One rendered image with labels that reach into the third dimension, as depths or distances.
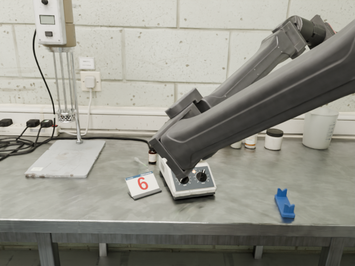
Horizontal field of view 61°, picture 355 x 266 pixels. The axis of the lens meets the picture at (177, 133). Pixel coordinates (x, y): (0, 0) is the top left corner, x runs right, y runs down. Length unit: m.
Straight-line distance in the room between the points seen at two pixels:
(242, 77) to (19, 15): 1.07
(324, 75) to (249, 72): 0.34
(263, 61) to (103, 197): 0.56
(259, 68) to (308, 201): 0.47
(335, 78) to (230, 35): 1.07
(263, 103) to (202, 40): 1.02
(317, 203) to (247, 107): 0.66
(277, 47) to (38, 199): 0.73
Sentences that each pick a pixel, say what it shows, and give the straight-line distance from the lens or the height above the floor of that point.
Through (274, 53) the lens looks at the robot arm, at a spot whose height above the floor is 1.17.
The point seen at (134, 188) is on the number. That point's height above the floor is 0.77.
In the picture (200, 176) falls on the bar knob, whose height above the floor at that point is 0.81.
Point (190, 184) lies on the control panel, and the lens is 0.88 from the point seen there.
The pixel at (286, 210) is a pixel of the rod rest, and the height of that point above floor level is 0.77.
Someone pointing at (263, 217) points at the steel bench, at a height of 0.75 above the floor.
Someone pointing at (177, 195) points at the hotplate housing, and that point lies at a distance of 0.87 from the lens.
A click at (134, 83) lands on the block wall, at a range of 1.36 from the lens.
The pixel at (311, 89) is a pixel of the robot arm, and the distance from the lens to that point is 0.31.
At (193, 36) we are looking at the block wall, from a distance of 1.32.
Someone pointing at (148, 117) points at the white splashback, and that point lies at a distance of 1.34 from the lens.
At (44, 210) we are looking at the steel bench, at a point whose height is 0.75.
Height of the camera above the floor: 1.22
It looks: 20 degrees down
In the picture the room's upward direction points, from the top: 2 degrees clockwise
